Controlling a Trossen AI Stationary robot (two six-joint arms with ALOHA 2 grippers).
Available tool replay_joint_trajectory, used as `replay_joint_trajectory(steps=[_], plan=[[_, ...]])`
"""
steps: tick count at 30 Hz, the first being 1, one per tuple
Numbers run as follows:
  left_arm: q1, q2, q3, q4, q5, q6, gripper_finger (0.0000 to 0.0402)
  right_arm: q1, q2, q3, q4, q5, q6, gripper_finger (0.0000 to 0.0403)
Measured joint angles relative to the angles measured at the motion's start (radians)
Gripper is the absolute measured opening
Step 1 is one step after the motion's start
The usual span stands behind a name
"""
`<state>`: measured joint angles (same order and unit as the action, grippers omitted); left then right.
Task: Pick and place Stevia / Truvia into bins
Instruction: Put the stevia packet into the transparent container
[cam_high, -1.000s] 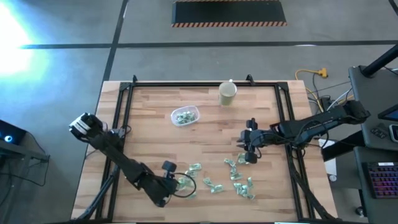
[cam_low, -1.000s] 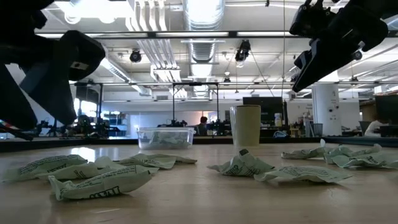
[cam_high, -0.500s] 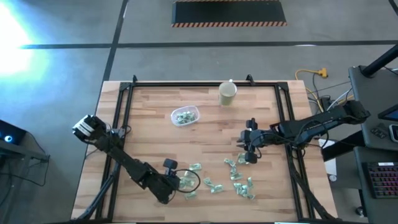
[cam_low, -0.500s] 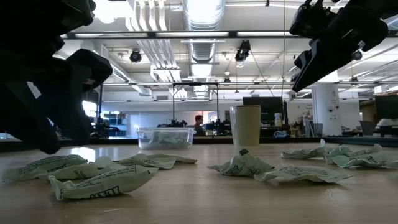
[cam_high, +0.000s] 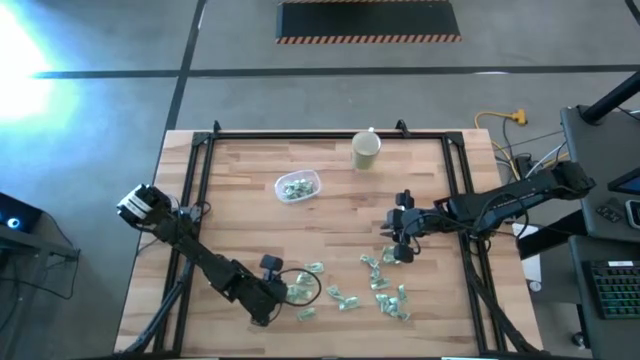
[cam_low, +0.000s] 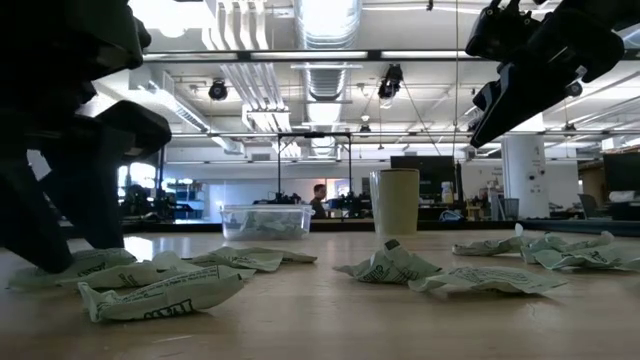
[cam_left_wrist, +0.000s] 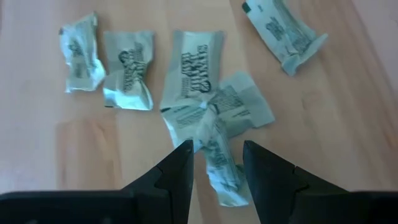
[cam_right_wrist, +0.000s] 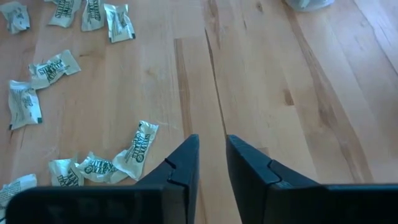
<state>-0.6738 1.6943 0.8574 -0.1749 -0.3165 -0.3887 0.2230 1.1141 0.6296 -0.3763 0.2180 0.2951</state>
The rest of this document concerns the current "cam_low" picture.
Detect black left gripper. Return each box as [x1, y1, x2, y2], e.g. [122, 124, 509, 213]
[0, 98, 173, 275]

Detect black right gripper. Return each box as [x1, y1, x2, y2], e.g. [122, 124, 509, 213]
[464, 0, 626, 150]

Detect white round pillar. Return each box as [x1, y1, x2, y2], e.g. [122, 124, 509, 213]
[501, 112, 551, 220]

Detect wooden cabinet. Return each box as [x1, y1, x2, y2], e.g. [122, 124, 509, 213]
[579, 160, 606, 221]

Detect dark office chair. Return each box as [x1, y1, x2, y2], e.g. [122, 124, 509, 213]
[578, 193, 603, 220]

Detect dark cabinet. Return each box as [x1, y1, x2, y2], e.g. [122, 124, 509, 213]
[602, 151, 640, 221]

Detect pale green paper cup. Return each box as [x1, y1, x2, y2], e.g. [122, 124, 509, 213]
[368, 168, 421, 236]

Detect person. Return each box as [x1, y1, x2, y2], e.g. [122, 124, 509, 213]
[308, 183, 329, 220]

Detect clear plastic container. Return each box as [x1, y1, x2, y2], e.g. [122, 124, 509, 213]
[219, 203, 315, 242]

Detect black overhead frame beam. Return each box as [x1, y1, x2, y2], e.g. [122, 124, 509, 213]
[142, 48, 640, 64]

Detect silver ceiling air duct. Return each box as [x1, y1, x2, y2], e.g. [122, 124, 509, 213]
[293, 0, 362, 156]

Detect black background frame stand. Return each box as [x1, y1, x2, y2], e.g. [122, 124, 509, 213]
[276, 131, 354, 201]

